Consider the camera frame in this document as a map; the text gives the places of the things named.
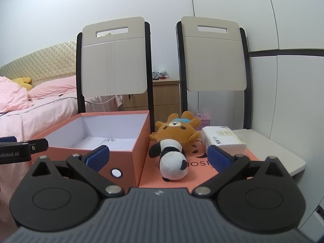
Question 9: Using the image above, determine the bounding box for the orange box lid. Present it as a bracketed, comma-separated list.
[139, 136, 260, 189]

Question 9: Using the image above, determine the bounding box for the white wardrobe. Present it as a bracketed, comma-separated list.
[190, 0, 324, 213]

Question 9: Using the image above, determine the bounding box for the white cable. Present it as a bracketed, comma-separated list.
[83, 94, 124, 107]

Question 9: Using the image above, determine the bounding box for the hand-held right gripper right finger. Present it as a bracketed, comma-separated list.
[193, 145, 289, 198]

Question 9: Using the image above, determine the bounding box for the beige quilted headboard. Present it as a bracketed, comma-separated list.
[0, 40, 78, 87]

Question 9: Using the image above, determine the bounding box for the white tissue pack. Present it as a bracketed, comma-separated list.
[201, 126, 248, 156]

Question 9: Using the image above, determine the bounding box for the orange cardboard box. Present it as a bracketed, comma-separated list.
[30, 110, 150, 188]

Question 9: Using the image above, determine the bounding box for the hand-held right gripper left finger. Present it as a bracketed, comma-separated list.
[28, 145, 125, 198]

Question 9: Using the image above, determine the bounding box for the pink pillow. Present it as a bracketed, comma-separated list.
[27, 77, 78, 100]

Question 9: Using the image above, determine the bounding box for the pink tissue box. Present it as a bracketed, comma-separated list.
[193, 110, 211, 128]

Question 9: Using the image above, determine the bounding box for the yellow plush toy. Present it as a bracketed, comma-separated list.
[11, 76, 33, 92]

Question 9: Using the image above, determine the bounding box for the bed with pink sheet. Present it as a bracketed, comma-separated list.
[0, 91, 79, 208]

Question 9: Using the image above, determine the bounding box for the panda plush toy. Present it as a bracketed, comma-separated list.
[148, 139, 189, 182]

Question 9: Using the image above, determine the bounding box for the beige chair with black frame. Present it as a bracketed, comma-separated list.
[175, 16, 306, 177]
[76, 16, 155, 122]

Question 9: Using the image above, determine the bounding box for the wooden nightstand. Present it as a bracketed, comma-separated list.
[123, 78, 181, 125]

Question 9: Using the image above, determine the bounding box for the brown bear plush toy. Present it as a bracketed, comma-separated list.
[148, 111, 202, 153]

